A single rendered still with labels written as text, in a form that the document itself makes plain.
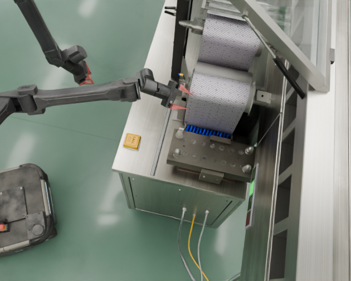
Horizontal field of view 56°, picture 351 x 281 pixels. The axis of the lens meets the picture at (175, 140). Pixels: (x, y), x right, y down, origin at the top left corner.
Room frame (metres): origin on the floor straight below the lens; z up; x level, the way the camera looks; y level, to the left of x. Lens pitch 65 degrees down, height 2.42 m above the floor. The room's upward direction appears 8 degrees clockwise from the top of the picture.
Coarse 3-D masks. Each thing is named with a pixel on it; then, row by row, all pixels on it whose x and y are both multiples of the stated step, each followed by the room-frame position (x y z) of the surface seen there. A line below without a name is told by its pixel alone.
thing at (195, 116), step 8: (192, 112) 0.74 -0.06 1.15; (200, 112) 0.73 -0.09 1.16; (208, 112) 0.73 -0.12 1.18; (216, 112) 0.73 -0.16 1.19; (184, 120) 0.74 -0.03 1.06; (192, 120) 0.74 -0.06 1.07; (200, 120) 0.73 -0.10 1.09; (208, 120) 0.73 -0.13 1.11; (216, 120) 0.73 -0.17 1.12; (224, 120) 0.72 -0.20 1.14; (232, 120) 0.72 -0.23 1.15; (200, 128) 0.73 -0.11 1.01; (208, 128) 0.73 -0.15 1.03; (216, 128) 0.73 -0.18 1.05; (224, 128) 0.72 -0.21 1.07; (232, 128) 0.72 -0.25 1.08
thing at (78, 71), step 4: (76, 64) 0.88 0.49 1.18; (80, 64) 0.90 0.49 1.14; (72, 68) 0.85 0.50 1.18; (76, 68) 0.86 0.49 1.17; (80, 68) 0.88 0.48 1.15; (84, 68) 0.89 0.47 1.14; (72, 72) 0.85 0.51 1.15; (76, 72) 0.85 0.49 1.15; (80, 72) 0.86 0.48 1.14; (84, 72) 0.86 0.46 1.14; (76, 76) 0.85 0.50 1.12; (80, 76) 0.85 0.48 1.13; (84, 76) 0.84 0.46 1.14; (76, 80) 0.83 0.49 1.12
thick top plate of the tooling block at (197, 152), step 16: (176, 144) 0.62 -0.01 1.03; (192, 144) 0.64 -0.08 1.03; (208, 144) 0.65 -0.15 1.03; (224, 144) 0.66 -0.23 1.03; (240, 144) 0.67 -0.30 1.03; (176, 160) 0.55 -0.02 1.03; (192, 160) 0.56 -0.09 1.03; (208, 160) 0.57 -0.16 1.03; (224, 160) 0.58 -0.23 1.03; (240, 160) 0.59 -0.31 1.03; (224, 176) 0.52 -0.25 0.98; (240, 176) 0.52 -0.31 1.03
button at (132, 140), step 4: (128, 136) 0.68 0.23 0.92; (132, 136) 0.68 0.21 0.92; (136, 136) 0.68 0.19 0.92; (124, 140) 0.65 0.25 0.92; (128, 140) 0.65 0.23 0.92; (132, 140) 0.66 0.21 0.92; (136, 140) 0.66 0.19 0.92; (124, 144) 0.63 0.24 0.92; (128, 144) 0.63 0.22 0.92; (132, 144) 0.64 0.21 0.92; (136, 144) 0.64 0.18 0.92; (136, 148) 0.62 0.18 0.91
